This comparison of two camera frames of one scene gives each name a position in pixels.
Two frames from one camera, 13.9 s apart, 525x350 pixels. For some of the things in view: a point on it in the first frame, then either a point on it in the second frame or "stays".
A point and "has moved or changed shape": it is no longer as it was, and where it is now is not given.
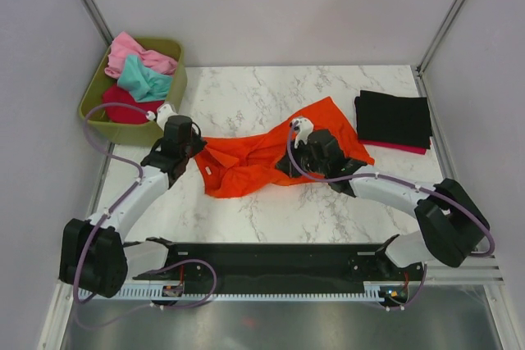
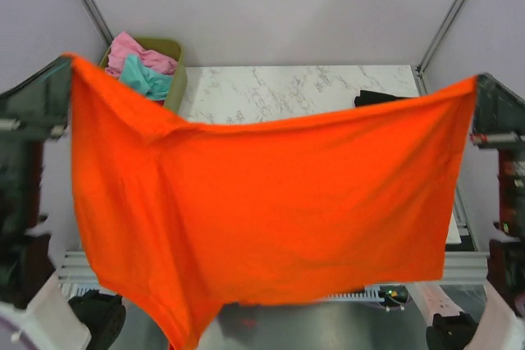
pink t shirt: (123, 46) stays
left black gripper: (199, 143) → (43, 97)
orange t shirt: (235, 166) has moved or changed shape
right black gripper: (284, 165) → (501, 115)
